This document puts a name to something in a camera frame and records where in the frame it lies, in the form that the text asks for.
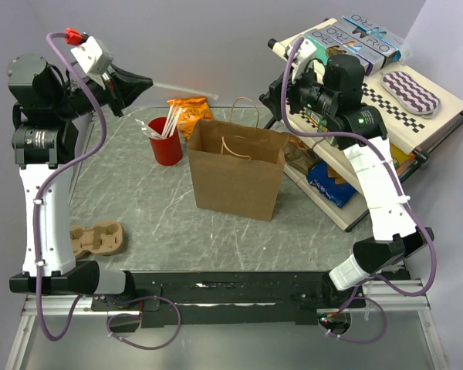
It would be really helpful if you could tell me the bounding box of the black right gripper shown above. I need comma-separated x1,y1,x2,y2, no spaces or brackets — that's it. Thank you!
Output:
260,59,336,122

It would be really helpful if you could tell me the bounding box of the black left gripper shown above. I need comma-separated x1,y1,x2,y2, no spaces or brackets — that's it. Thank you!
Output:
51,62,153,120

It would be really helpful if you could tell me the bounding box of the white paper-wrapped straw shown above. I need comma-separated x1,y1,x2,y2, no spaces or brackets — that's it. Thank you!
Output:
153,80,219,100
167,107,181,138
161,104,176,139

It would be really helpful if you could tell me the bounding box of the brown paper bag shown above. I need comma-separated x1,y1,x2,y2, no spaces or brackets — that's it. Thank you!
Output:
187,109,289,221

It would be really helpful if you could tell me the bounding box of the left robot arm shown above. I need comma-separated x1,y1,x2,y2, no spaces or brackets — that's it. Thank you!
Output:
7,54,154,310

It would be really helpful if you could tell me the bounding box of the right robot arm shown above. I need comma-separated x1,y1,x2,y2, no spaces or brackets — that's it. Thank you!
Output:
261,52,437,307

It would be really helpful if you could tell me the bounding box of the green yellow juice box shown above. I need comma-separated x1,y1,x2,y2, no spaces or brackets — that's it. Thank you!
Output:
390,144,414,176
306,109,328,132

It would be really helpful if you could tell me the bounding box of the brown snack bag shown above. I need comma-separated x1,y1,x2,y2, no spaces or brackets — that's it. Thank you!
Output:
284,135,320,175

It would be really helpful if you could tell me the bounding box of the cream two-tier display shelf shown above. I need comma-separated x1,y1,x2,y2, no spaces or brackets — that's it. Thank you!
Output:
259,18,463,232

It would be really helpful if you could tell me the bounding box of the orange chip bag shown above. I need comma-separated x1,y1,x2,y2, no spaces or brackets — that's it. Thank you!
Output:
167,96,214,141

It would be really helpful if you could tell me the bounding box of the teal cookie box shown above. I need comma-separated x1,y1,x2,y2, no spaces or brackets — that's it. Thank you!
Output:
304,29,356,65

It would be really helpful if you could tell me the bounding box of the red plastic cup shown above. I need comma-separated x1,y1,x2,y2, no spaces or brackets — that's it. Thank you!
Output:
149,130,183,166

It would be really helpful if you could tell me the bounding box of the blue snack packet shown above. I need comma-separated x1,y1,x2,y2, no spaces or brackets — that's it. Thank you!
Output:
306,161,357,208

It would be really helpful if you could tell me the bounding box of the purple cookie box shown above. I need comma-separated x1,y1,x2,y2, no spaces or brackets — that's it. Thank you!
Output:
323,25,385,75

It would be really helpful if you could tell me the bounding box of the blue cookie box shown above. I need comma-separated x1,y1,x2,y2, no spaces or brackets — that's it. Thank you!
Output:
343,14,406,62

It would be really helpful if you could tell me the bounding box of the purple wavy sleep mask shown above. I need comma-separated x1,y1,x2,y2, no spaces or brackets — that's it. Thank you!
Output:
380,70,441,117

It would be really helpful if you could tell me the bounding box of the brown cardboard cup carrier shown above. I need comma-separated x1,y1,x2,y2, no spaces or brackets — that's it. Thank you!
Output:
69,221,124,259

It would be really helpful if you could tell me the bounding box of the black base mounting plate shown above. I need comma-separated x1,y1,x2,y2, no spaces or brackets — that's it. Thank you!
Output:
91,271,365,328

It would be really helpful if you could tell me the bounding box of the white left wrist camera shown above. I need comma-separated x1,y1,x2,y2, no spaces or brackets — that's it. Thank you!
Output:
65,28,113,79

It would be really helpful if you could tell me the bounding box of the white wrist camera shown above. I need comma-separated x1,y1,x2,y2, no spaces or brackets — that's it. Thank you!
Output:
65,28,113,79
285,35,317,84

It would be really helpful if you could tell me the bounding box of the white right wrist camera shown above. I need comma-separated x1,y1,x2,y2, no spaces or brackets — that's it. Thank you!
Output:
285,35,317,84

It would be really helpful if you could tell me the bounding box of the aluminium rail frame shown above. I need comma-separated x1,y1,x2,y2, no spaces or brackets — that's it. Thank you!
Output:
6,281,433,369

